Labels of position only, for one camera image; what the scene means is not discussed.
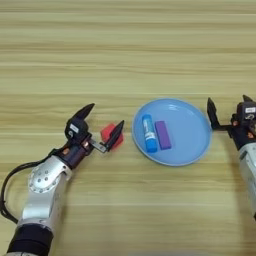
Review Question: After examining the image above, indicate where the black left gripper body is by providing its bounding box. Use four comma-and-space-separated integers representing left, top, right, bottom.
57, 132, 110, 170

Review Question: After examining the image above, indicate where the blue glue stick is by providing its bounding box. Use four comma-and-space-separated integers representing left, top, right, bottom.
141, 113, 159, 154

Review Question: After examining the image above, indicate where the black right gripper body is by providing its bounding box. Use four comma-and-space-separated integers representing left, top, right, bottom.
212, 113, 256, 152

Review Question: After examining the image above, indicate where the red cube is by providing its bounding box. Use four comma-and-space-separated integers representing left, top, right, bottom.
100, 122, 125, 151

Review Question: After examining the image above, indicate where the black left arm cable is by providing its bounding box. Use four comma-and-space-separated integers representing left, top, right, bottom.
0, 149, 65, 225

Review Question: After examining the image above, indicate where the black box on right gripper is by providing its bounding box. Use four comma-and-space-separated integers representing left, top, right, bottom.
236, 101, 256, 123

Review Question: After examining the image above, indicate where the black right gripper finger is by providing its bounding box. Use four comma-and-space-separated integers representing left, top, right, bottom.
206, 96, 222, 131
241, 94, 256, 104

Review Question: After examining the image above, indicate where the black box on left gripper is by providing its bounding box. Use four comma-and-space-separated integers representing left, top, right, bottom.
64, 117, 90, 140

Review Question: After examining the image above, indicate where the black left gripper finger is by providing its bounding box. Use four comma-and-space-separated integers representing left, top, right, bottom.
103, 119, 126, 153
70, 102, 96, 124

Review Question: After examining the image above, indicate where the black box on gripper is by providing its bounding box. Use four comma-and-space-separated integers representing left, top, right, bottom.
64, 117, 90, 140
236, 101, 256, 123

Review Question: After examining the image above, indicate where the light blue round plate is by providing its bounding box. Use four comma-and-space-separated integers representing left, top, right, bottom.
131, 97, 213, 167

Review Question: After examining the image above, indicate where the purple rectangular block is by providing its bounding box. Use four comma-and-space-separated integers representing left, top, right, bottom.
154, 120, 173, 151

